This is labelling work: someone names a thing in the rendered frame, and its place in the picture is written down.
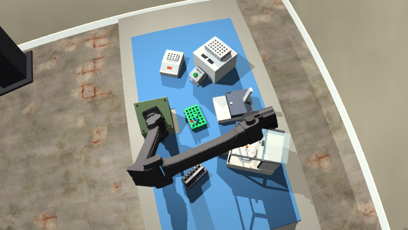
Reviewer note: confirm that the green tube rack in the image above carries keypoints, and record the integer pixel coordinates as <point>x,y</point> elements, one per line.
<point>190,115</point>

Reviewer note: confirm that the blue bench mat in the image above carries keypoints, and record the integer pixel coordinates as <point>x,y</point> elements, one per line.
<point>224,198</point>

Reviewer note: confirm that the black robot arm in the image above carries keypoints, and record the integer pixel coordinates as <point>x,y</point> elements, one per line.
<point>149,163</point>

